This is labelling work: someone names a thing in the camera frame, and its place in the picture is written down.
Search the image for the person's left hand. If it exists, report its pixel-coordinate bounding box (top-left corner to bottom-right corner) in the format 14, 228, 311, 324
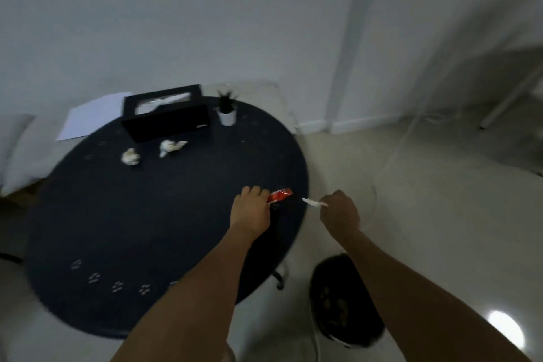
229, 186, 272, 244

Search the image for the person's right hand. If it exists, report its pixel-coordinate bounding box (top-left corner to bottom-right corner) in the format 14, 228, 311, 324
318, 189, 361, 244

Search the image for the red sachet packet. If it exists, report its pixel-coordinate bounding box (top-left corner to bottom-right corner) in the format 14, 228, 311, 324
266, 187, 294, 205

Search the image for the black trash bin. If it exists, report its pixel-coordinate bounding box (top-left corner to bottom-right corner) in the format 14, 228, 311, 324
308, 253, 386, 350

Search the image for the white tissues cluster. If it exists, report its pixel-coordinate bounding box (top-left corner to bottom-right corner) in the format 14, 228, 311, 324
120, 139, 188, 166

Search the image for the person's left forearm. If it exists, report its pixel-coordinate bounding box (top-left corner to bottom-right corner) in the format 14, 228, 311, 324
110, 226, 264, 362

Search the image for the person's right forearm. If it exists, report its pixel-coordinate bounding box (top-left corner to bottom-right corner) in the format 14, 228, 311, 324
341, 228, 533, 362

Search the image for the round black table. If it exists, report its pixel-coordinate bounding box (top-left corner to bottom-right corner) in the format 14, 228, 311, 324
23, 96, 311, 341

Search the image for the small potted plant white pot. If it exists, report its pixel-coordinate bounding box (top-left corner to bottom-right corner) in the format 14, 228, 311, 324
214, 88, 239, 127

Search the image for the black tissue box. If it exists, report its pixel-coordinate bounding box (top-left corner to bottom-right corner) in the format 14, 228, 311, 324
120, 84, 212, 144

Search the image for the white paper sheet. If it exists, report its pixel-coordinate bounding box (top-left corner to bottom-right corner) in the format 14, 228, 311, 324
55, 92, 135, 142

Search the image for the white metal table frame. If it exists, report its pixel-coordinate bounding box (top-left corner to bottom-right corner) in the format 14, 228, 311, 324
479, 64, 543, 130

